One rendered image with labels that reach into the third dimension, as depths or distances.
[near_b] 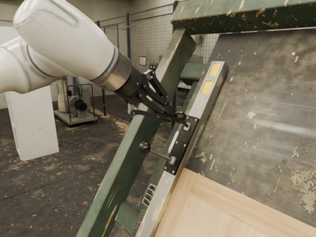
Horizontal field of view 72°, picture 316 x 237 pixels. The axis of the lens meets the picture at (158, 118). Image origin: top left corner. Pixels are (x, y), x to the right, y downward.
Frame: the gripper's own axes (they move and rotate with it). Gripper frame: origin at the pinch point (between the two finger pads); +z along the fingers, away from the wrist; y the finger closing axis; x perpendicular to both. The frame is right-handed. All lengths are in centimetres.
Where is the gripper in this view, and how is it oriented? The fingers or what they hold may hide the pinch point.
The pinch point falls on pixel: (168, 112)
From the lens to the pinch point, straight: 64.0
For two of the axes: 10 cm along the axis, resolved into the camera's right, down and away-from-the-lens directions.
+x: 7.0, 2.1, -6.8
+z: 5.8, 3.9, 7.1
